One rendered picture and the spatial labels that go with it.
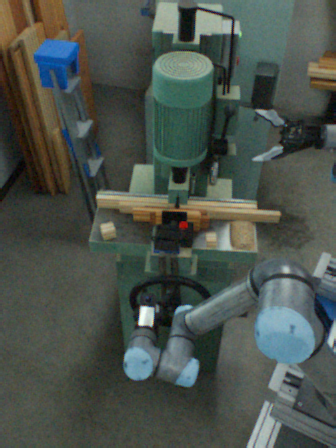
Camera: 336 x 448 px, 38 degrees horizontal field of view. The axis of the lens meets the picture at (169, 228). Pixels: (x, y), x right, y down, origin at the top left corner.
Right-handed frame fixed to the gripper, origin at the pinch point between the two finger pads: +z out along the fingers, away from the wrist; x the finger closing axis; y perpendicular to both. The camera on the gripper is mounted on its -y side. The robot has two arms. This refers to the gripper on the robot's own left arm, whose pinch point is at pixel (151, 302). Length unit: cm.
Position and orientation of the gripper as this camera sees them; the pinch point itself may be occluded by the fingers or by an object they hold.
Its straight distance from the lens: 157.7
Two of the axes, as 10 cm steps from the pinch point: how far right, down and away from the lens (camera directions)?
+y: -0.3, 9.6, 2.7
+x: 10.0, 0.5, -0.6
